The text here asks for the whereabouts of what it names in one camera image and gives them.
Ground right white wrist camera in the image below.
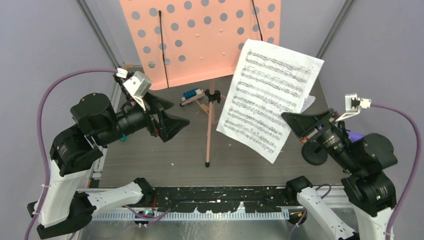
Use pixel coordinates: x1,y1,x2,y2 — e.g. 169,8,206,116
335,93,372,122

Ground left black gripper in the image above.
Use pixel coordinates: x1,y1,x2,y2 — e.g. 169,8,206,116
96,90,190,146

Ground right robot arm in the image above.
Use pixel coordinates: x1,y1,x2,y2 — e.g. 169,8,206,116
281,109,398,240

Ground purple cable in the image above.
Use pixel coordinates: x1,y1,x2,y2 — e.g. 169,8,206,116
23,67,175,240
288,102,423,240

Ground teal block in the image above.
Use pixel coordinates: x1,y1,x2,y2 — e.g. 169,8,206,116
119,135,128,142

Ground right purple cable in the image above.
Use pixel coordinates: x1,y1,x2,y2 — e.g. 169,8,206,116
288,102,423,240

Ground purple microphone on round base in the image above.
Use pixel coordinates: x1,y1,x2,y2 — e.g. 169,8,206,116
301,121,365,166

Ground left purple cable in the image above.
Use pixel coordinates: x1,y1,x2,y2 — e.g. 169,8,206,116
23,67,175,240

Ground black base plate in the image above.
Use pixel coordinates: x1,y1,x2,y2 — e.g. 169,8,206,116
129,186,301,214

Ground pink music stand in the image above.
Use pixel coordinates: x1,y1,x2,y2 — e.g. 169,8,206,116
118,0,282,169

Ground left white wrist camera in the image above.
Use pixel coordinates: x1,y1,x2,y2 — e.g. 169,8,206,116
123,71,152,111

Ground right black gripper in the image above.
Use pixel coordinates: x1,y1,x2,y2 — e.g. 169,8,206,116
280,104,360,170

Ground sheet music page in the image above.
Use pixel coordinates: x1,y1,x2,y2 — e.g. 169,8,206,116
300,95,316,113
216,39,324,163

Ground slotted cable duct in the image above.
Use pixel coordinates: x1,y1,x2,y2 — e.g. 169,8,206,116
93,209,290,221

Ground small wooden block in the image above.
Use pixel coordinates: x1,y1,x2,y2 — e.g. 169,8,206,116
200,104,209,114

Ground blue white toy car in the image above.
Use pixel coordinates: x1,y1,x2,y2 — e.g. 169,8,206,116
181,88,203,102

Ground pink microphone on tripod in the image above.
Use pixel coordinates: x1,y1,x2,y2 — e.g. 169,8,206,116
113,67,135,106

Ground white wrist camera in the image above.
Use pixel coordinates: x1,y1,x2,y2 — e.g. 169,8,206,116
123,71,152,111
335,93,372,122

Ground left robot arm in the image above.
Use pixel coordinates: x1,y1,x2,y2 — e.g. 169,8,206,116
27,93,190,240

